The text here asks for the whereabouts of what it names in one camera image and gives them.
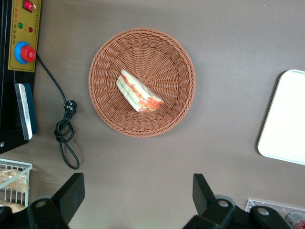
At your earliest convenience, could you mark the brown snack bag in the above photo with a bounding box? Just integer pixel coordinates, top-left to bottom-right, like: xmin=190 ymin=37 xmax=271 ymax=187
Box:
xmin=0 ymin=199 xmax=26 ymax=214
xmin=0 ymin=167 xmax=30 ymax=192

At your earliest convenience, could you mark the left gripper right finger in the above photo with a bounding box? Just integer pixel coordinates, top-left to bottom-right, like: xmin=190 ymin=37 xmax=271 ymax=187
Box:
xmin=182 ymin=173 xmax=251 ymax=229

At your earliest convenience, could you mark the yellow control panel box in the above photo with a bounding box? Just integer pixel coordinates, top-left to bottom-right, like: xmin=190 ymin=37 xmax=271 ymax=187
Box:
xmin=0 ymin=0 xmax=42 ymax=155

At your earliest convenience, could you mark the white wire basket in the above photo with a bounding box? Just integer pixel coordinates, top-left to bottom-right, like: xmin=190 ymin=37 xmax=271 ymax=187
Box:
xmin=0 ymin=158 xmax=33 ymax=208

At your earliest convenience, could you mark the red cola bottle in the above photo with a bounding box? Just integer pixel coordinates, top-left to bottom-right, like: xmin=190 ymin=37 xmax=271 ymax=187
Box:
xmin=285 ymin=211 xmax=305 ymax=229

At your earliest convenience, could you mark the triangle sandwich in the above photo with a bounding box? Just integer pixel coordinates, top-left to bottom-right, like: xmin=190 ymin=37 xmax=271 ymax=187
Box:
xmin=116 ymin=69 xmax=165 ymax=114

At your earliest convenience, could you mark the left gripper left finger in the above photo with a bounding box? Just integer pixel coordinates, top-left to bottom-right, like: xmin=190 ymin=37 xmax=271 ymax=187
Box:
xmin=27 ymin=172 xmax=86 ymax=229

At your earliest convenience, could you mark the round brown wicker basket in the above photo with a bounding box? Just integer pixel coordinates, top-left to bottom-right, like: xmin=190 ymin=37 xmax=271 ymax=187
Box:
xmin=88 ymin=27 xmax=196 ymax=138

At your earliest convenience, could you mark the blue and silver machine bar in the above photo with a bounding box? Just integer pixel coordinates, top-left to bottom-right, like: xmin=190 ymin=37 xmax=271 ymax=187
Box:
xmin=14 ymin=83 xmax=38 ymax=141

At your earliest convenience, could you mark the clear acrylic bottle rack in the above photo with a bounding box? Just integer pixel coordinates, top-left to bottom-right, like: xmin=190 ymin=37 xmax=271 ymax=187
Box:
xmin=245 ymin=198 xmax=305 ymax=229

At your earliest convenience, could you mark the black power cable with plug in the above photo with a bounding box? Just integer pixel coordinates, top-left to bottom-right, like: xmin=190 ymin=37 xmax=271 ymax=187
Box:
xmin=35 ymin=54 xmax=81 ymax=170

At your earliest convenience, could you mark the cream plastic tray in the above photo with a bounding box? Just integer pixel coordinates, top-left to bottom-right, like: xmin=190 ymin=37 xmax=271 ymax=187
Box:
xmin=257 ymin=69 xmax=305 ymax=167

